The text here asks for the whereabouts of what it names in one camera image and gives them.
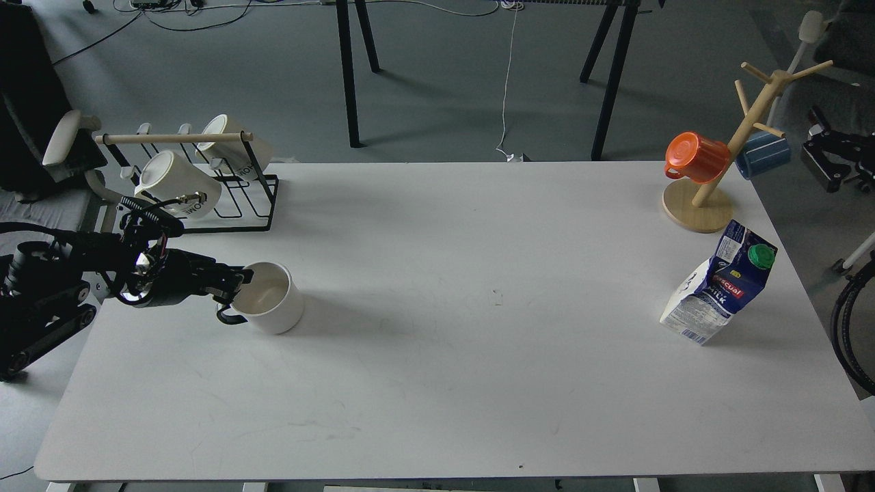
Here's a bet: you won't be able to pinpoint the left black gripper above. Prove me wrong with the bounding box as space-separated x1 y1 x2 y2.
116 249 254 308

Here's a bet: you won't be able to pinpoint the white mug with black handle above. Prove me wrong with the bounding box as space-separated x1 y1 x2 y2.
216 261 304 334

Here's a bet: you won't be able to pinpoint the blue white milk carton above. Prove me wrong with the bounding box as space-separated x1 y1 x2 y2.
660 220 778 345

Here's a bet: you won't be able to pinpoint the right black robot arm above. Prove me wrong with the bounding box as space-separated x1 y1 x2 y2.
801 105 874 193

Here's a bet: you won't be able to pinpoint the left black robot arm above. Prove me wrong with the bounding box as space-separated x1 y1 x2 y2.
1 196 254 382

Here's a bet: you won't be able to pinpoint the cream mug rear on rack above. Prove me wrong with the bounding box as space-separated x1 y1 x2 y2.
196 114 274 182

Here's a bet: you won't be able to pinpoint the cream mug on rack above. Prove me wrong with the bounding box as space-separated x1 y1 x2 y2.
134 150 222 220
196 114 274 182

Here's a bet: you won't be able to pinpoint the cream mug front on rack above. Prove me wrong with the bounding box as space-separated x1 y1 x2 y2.
134 150 222 220

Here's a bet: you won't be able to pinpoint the black table trestle legs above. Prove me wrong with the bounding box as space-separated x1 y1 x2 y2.
326 1 641 160

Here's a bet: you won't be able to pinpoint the wooden mug tree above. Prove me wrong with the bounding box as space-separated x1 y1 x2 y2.
662 59 834 233

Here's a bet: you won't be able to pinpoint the orange mug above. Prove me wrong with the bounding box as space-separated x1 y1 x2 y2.
664 131 730 185

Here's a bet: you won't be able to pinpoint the blue mug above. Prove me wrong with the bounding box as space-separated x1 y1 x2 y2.
735 131 792 180

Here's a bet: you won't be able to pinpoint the grey office chair right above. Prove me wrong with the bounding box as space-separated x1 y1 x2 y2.
785 0 875 137

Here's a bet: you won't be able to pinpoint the black wire mug rack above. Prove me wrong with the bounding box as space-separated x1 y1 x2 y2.
94 131 280 234

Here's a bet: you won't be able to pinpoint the white floor cable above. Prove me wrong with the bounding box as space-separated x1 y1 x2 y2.
495 7 524 163

